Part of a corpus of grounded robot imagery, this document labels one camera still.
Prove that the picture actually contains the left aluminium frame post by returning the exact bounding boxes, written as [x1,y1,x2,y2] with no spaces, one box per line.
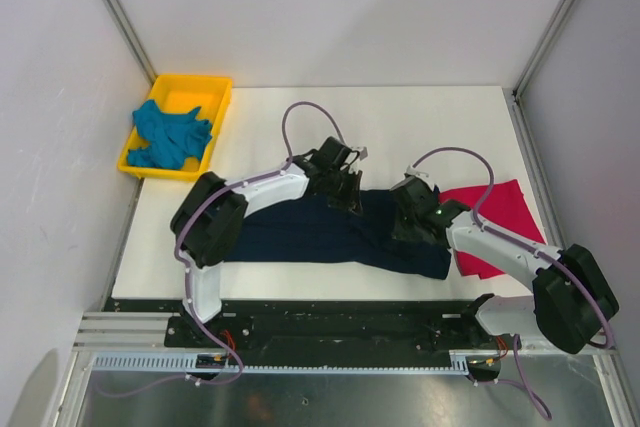
[102,0,158,85]

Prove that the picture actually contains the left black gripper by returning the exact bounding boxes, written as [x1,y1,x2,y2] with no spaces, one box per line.
[323,168,362,217]

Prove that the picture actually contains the aluminium frame post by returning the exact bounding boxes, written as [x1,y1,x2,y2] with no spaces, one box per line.
[102,0,158,85]
[512,0,580,101]

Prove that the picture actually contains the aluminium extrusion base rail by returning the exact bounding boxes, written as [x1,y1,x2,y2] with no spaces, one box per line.
[74,312,172,351]

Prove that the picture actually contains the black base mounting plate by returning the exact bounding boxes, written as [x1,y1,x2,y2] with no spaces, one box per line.
[162,299,524,353]

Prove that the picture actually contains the slotted grey cable duct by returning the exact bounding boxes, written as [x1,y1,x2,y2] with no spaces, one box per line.
[89,349,501,376]

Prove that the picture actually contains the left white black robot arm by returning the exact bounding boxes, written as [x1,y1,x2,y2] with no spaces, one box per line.
[170,137,367,347]

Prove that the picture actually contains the right aluminium frame post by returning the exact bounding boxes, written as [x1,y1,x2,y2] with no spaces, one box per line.
[512,0,580,101]

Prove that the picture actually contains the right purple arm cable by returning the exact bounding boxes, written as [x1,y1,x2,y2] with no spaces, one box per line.
[404,147,617,421]

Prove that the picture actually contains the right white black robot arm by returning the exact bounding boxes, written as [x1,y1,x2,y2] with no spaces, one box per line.
[391,175,619,354]

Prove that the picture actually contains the teal crumpled t-shirt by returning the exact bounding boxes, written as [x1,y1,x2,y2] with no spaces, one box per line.
[126,100,213,170]

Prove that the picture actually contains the folded magenta t-shirt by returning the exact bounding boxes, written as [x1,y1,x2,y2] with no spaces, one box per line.
[439,179,545,280]

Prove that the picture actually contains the navy blue t-shirt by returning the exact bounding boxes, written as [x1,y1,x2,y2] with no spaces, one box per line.
[225,190,451,280]

